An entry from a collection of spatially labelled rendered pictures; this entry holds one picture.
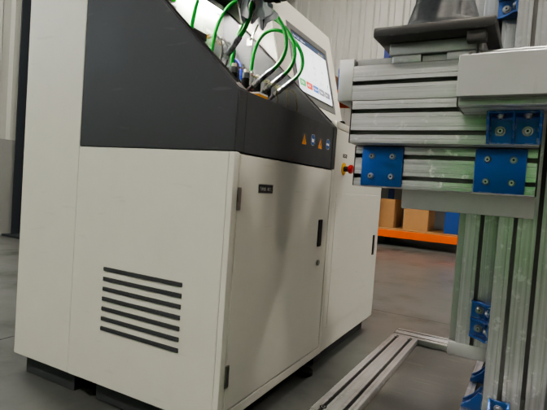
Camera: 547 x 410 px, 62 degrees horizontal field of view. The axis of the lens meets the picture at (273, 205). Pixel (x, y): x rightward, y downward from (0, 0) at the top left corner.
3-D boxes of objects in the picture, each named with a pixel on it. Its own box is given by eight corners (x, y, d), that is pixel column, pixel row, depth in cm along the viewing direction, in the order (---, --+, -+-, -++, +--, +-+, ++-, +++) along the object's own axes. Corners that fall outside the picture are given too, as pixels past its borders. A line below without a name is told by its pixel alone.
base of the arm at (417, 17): (484, 47, 98) (488, 1, 98) (477, 23, 85) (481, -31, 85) (413, 53, 106) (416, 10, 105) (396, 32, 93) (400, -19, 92)
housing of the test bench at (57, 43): (65, 394, 146) (91, -87, 140) (11, 372, 159) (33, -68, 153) (273, 307, 269) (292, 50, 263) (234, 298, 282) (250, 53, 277)
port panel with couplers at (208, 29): (205, 96, 184) (211, 19, 183) (199, 97, 186) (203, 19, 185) (224, 102, 196) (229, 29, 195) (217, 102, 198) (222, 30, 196)
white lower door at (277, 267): (224, 414, 120) (242, 154, 117) (216, 412, 121) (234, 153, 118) (319, 346, 177) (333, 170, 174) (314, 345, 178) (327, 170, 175)
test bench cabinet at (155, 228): (213, 457, 118) (234, 150, 115) (64, 394, 146) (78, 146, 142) (318, 370, 180) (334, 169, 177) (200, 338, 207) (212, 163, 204)
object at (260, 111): (243, 152, 119) (247, 90, 118) (229, 152, 121) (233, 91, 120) (330, 168, 173) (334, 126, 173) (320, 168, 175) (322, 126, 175)
